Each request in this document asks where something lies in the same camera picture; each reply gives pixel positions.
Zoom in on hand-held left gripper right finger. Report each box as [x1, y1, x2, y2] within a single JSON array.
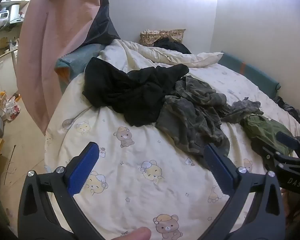
[[203, 143, 287, 240]]

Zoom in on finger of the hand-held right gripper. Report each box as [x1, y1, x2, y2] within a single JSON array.
[[276, 131, 300, 160], [262, 145, 300, 167]]

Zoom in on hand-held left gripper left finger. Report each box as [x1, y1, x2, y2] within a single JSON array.
[[17, 142, 105, 240]]

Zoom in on green garment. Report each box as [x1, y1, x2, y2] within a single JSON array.
[[240, 114, 294, 157]]

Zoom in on camouflage pants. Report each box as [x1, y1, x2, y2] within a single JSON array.
[[155, 75, 232, 162]]

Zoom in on person's left hand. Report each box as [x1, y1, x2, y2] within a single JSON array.
[[120, 227, 152, 240]]

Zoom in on dark clothing pile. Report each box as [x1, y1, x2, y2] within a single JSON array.
[[274, 96, 300, 135]]

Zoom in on cream bear print duvet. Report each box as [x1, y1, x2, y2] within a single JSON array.
[[44, 65, 300, 240]]

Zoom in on thin floor stick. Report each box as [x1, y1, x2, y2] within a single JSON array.
[[4, 145, 17, 184]]

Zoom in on teal bed bumper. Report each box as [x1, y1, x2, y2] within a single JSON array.
[[218, 51, 281, 98]]

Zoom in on black garment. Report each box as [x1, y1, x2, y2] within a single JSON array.
[[82, 57, 190, 127]]

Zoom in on red white plastic bags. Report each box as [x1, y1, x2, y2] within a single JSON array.
[[0, 91, 22, 122]]

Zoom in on blue-grey pillow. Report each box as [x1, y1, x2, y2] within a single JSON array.
[[54, 43, 105, 83]]

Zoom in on kitchen cabinet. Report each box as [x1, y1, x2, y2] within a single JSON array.
[[0, 50, 18, 98]]

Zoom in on cream plain comforter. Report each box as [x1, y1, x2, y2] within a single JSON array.
[[99, 39, 224, 73]]

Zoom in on pink curtain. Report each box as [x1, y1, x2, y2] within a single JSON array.
[[16, 0, 102, 135]]

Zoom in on black rumpled cloth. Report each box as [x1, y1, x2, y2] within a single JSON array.
[[154, 37, 192, 55]]

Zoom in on dark grey curtain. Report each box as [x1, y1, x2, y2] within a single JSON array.
[[86, 0, 120, 47]]

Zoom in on floral pillow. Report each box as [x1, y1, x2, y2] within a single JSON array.
[[139, 28, 186, 46]]

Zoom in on white water heater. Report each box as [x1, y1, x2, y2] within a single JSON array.
[[5, 4, 22, 23]]

